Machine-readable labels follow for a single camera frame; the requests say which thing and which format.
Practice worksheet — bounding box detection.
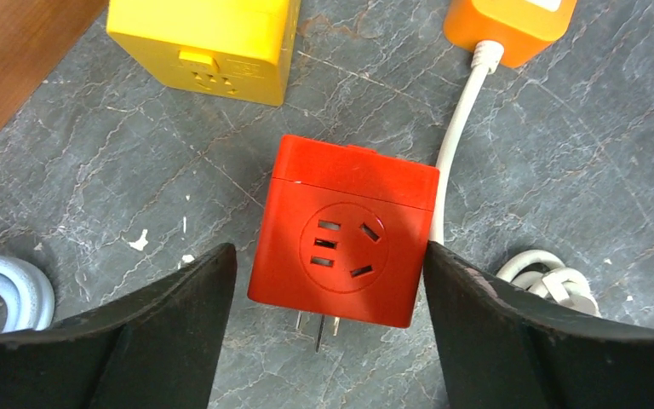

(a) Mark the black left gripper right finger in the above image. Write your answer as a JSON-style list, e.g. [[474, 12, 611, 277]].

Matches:
[[423, 242, 654, 408]]

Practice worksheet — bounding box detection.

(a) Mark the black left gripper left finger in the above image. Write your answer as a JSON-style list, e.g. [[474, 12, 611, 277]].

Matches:
[[0, 243, 238, 408]]

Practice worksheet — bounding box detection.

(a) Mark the red cube socket adapter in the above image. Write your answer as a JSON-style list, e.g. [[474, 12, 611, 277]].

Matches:
[[248, 135, 439, 328]]

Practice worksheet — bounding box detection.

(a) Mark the yellow cube socket adapter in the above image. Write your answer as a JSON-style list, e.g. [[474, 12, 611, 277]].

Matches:
[[106, 0, 301, 107]]

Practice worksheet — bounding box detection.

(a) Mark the orange power strip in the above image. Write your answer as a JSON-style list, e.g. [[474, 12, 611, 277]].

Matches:
[[444, 0, 577, 68]]

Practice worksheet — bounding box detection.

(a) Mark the wooden compartment tray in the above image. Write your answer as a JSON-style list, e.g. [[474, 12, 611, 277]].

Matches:
[[0, 0, 106, 130]]

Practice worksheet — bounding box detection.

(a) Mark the white power strip cable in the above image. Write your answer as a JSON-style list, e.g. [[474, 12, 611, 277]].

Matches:
[[428, 39, 602, 317]]

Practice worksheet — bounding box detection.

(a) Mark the light blue coiled cable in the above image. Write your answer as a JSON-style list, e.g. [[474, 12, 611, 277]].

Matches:
[[0, 254, 56, 338]]

